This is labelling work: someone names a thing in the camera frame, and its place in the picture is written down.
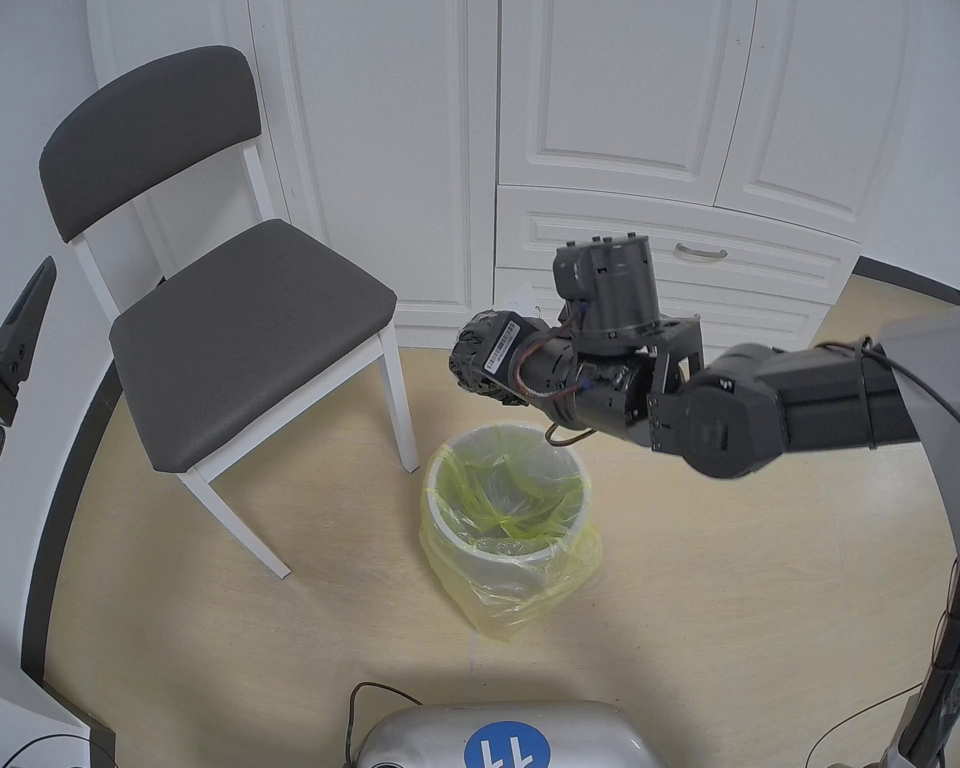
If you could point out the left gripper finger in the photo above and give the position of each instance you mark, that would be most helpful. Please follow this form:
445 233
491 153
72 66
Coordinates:
22 345

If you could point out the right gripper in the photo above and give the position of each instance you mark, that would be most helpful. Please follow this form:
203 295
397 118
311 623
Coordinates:
585 390

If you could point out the black plastic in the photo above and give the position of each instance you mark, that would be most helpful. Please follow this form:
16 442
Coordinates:
471 360

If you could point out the yellow plastic bag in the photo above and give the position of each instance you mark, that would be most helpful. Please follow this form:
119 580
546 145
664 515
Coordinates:
517 600

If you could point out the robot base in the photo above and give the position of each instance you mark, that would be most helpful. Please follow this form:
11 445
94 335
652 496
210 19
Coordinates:
510 735

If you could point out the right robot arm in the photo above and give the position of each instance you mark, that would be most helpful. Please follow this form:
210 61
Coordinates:
750 405

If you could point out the white trash bin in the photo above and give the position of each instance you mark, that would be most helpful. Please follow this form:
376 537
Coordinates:
517 566

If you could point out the grey and white chair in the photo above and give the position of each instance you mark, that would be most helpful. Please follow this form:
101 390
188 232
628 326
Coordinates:
247 322

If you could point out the white wardrobe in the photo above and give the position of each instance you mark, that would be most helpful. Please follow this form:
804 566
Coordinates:
615 112

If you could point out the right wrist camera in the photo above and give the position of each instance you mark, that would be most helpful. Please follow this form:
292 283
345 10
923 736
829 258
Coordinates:
571 270

